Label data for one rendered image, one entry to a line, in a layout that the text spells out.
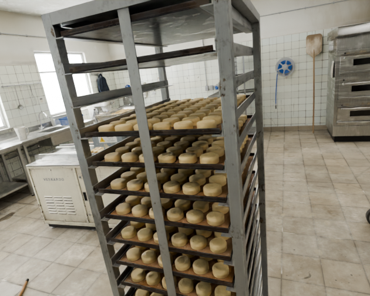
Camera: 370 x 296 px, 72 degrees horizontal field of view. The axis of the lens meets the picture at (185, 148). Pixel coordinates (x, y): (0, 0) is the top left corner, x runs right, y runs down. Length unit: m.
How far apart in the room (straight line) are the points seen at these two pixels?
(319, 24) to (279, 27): 0.76
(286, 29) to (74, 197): 5.24
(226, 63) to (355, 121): 4.99
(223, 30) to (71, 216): 2.97
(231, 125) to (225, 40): 0.18
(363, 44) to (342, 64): 0.41
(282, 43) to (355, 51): 1.56
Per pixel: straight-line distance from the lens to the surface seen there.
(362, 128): 5.62
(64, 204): 3.26
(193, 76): 6.67
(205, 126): 0.62
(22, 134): 4.91
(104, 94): 0.89
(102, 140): 2.60
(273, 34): 6.32
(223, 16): 0.57
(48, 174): 3.21
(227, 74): 0.56
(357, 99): 5.48
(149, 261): 0.93
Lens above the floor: 1.64
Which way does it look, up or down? 17 degrees down
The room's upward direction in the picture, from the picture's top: 7 degrees counter-clockwise
